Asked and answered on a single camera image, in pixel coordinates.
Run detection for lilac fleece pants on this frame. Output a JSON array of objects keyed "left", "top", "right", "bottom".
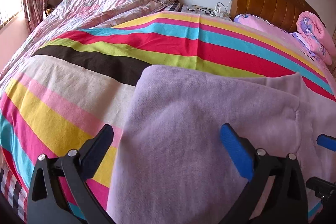
[{"left": 107, "top": 65, "right": 335, "bottom": 223}]

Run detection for plaid checkered bed sheet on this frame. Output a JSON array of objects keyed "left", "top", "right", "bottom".
[{"left": 1, "top": 167, "right": 27, "bottom": 223}]

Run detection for rainbow striped blanket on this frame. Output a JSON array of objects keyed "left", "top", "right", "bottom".
[{"left": 1, "top": 12, "right": 335, "bottom": 223}]

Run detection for rolled pink floral duvet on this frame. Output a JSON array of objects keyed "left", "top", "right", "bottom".
[{"left": 296, "top": 11, "right": 335, "bottom": 65}]

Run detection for pink floral bed sheet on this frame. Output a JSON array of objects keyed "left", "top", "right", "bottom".
[{"left": 234, "top": 14, "right": 335, "bottom": 78}]

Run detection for pink floral quilt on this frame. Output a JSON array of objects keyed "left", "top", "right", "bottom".
[{"left": 1, "top": 0, "right": 180, "bottom": 88}]

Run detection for nightstand with floral cover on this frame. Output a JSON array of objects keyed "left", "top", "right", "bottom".
[{"left": 181, "top": 4, "right": 232, "bottom": 22}]

